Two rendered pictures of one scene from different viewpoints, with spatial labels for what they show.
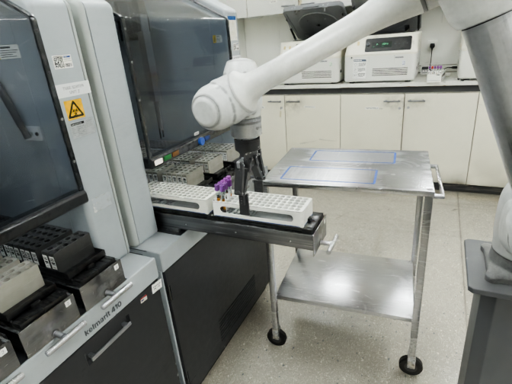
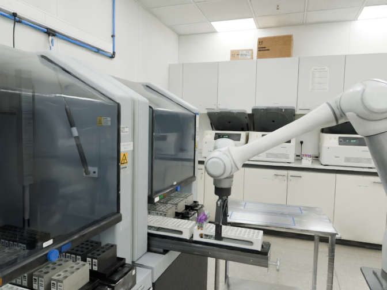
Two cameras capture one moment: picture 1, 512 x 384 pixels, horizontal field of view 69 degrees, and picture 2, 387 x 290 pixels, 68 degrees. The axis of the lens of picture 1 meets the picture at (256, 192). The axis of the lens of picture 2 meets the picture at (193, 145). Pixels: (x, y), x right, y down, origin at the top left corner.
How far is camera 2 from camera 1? 0.36 m
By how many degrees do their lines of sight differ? 20
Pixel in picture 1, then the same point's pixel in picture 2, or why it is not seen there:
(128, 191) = (137, 218)
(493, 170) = (349, 228)
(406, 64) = (288, 152)
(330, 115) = (236, 181)
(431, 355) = not seen: outside the picture
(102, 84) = (137, 145)
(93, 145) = (127, 183)
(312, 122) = not seen: hidden behind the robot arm
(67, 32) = (129, 113)
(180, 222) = (166, 244)
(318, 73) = not seen: hidden behind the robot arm
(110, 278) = (129, 281)
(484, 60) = (379, 152)
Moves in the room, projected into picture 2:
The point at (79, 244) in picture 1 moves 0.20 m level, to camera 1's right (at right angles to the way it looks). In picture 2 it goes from (110, 252) to (166, 250)
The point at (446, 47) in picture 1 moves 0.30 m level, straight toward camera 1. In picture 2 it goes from (310, 144) to (311, 145)
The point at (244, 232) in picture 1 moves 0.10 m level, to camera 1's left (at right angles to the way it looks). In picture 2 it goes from (216, 252) to (193, 254)
